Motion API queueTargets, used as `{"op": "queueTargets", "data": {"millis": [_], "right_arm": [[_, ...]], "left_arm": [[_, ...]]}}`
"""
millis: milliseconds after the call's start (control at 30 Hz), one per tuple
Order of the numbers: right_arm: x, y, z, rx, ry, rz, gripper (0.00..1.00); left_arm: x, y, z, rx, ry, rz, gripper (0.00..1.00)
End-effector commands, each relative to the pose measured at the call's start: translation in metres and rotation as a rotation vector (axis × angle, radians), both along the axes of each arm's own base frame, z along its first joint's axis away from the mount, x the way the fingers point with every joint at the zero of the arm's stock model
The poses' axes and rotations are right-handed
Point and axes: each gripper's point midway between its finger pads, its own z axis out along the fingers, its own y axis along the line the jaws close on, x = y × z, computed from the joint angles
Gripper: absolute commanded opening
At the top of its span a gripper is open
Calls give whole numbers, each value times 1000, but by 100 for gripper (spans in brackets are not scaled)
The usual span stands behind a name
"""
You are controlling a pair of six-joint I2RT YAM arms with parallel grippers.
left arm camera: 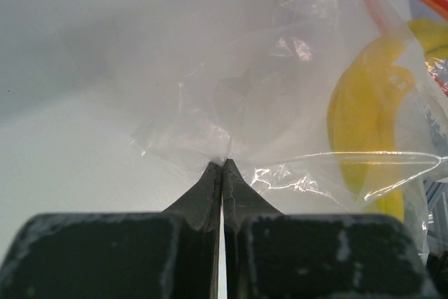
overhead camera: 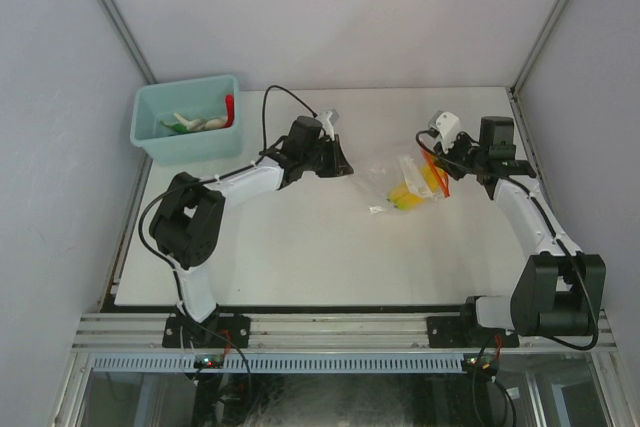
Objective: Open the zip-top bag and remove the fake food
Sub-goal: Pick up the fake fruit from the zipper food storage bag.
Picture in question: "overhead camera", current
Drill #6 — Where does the blue slotted cable duct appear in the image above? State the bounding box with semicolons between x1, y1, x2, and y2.
92;353;465;374

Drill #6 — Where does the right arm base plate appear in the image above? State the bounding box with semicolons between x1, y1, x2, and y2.
426;316;520;348

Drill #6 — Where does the yellow fake banana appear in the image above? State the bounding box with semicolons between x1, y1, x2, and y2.
386;163;449;212

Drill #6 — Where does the teal plastic bin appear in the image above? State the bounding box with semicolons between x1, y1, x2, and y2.
130;75;243;165

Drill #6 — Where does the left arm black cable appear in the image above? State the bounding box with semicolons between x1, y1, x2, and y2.
138;85;319;318

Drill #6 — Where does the white fake bone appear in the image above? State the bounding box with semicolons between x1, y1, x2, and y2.
173;112;205;133

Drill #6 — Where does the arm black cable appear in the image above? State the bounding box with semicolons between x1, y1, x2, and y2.
415;129;600;352
138;85;319;318

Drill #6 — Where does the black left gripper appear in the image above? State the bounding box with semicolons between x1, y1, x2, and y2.
301;135;352;178

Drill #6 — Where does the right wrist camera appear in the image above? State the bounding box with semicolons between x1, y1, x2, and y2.
427;111;462;152

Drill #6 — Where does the clear zip top bag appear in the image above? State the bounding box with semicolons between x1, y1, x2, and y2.
351;143;451;214

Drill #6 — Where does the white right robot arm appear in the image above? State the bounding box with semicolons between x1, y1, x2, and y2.
429;112;606;346

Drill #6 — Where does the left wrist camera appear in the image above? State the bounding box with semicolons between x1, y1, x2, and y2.
316;109;339;141

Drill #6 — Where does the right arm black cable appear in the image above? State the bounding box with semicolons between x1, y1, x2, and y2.
415;129;600;352

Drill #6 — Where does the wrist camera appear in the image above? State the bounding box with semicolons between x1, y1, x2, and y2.
427;111;462;152
316;109;339;141

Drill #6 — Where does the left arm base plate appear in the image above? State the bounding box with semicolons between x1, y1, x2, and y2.
162;313;251;349

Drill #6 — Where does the green fake chili pepper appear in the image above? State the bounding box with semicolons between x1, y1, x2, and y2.
160;121;189;135

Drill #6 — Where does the red fake chili pepper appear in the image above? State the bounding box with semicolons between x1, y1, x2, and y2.
223;94;236;129

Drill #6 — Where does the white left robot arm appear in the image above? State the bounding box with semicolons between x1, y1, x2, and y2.
139;110;354;347

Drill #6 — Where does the aluminium frame rail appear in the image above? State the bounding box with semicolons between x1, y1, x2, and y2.
71;310;617;354

